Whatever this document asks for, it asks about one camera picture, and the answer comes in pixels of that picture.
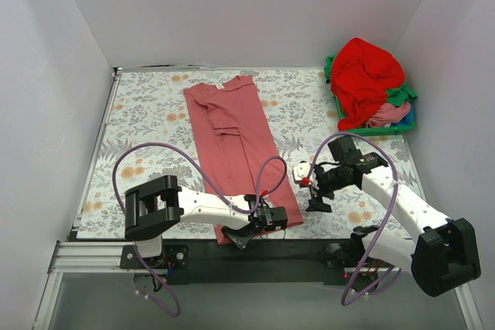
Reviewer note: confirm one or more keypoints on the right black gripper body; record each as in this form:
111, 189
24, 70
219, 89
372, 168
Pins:
321, 194

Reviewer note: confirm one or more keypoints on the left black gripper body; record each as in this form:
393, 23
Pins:
245, 232

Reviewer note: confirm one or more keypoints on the pink t shirt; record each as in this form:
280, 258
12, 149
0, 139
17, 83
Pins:
387, 115
231, 133

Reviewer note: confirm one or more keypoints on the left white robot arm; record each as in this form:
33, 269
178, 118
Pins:
156, 206

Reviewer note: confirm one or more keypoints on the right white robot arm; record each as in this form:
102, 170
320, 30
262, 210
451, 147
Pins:
440, 253

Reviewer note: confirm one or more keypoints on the green plastic basket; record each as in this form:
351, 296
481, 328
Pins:
363, 131

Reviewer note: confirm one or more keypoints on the blue t shirt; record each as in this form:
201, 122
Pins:
408, 119

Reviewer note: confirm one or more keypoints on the green t shirt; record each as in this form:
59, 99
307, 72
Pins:
398, 96

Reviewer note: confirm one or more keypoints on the red t shirt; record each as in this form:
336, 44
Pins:
361, 75

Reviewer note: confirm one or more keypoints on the floral table mat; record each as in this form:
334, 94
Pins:
151, 106

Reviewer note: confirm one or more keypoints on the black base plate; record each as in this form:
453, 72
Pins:
341, 265

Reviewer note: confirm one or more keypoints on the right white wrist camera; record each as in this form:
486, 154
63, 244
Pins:
300, 174

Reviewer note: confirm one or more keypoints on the aluminium frame rail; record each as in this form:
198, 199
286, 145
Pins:
89, 256

